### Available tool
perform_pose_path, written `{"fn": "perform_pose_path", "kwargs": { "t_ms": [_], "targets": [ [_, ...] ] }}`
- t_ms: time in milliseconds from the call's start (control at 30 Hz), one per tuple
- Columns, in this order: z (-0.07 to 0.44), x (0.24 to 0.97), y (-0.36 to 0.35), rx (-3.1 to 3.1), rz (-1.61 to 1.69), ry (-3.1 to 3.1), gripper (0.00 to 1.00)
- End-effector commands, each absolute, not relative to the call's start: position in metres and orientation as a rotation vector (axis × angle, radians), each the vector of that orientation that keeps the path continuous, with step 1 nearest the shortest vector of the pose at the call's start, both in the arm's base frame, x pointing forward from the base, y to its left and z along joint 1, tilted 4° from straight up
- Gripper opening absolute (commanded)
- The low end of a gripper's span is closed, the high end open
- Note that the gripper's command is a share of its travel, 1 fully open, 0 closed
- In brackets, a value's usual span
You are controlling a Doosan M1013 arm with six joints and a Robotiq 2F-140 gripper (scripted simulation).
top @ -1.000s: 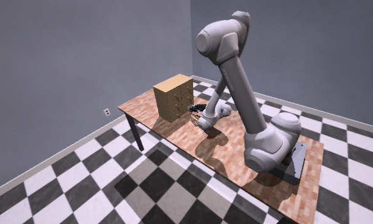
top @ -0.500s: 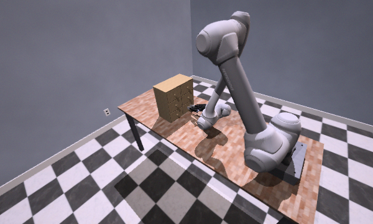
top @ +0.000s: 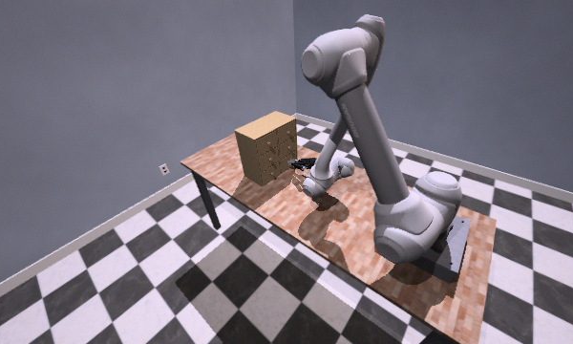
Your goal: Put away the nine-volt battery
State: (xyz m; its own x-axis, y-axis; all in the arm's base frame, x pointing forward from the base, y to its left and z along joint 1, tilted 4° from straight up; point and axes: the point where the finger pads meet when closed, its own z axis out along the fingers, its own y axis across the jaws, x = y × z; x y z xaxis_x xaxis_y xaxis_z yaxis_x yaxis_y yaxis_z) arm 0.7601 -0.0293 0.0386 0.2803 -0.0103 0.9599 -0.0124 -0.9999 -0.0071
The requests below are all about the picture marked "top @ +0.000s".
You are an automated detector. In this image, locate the brown wooden drawer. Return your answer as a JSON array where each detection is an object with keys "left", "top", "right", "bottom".
[
  {"left": 278, "top": 120, "right": 296, "bottom": 144},
  {"left": 261, "top": 161, "right": 281, "bottom": 185},
  {"left": 279, "top": 136, "right": 296, "bottom": 159},
  {"left": 259, "top": 146, "right": 279, "bottom": 171},
  {"left": 256, "top": 130, "right": 278, "bottom": 156},
  {"left": 280, "top": 150, "right": 297, "bottom": 172}
]

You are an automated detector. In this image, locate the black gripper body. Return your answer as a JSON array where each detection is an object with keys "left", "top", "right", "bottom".
[{"left": 305, "top": 158, "right": 317, "bottom": 169}]

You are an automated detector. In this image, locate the light wooden chest of drawers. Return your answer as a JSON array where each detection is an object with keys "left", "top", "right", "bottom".
[{"left": 234, "top": 111, "right": 298, "bottom": 187}]

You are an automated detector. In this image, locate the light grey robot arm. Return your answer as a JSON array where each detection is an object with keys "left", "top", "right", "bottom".
[{"left": 301, "top": 14, "right": 462, "bottom": 264}]

